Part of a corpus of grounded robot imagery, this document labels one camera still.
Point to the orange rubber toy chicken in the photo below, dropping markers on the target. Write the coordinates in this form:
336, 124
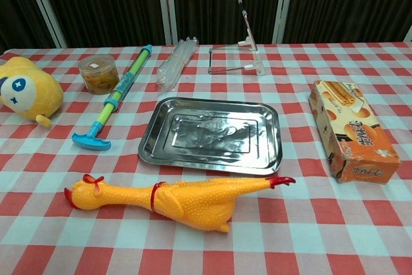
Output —
193, 201

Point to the rectangular metal tray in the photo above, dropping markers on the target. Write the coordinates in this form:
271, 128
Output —
209, 133

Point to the blue green water squirter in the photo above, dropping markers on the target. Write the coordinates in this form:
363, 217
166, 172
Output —
127, 78

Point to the yellow plush toy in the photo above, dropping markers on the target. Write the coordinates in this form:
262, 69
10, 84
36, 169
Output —
35, 88

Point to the clear plastic tube bundle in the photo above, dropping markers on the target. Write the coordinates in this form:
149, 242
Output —
172, 65

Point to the red white checkered tablecloth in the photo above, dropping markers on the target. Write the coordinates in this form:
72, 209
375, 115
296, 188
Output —
206, 239

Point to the orange biscuit box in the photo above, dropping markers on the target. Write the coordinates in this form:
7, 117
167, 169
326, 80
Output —
354, 133

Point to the white frame post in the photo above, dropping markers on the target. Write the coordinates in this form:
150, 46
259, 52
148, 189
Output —
283, 4
45, 7
408, 33
167, 7

